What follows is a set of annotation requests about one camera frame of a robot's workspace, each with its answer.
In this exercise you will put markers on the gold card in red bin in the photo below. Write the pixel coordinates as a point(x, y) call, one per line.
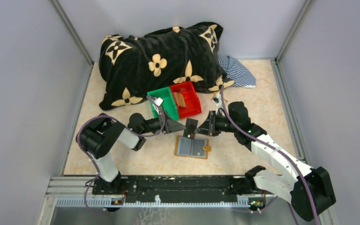
point(180, 100)

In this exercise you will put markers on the tan leather card holder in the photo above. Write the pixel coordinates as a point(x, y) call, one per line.
point(192, 148)

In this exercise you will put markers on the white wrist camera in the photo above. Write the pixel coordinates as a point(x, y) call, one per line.
point(157, 104)
point(217, 102)

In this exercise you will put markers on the green plastic bin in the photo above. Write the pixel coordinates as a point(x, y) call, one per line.
point(168, 104)

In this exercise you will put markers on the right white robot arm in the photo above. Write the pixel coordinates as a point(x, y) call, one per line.
point(308, 190)

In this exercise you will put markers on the black floral plush blanket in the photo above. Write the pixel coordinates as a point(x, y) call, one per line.
point(133, 66)

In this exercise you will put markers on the blue striped cloth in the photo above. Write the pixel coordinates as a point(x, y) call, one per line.
point(237, 71)

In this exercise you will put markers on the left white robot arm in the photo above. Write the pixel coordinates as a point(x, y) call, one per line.
point(98, 135)

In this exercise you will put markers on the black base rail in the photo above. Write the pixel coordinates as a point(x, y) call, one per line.
point(182, 190)

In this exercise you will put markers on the red plastic bin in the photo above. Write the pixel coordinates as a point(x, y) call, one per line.
point(191, 98)

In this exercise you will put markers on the black VIP card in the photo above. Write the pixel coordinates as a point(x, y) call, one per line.
point(191, 127)

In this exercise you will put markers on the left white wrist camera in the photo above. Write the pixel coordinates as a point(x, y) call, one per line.
point(157, 104)

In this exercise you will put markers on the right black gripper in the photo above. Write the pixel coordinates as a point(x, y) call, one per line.
point(212, 123)

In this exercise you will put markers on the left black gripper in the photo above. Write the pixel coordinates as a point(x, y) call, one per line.
point(166, 125)

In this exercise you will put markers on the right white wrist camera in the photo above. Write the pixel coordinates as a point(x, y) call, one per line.
point(217, 102)

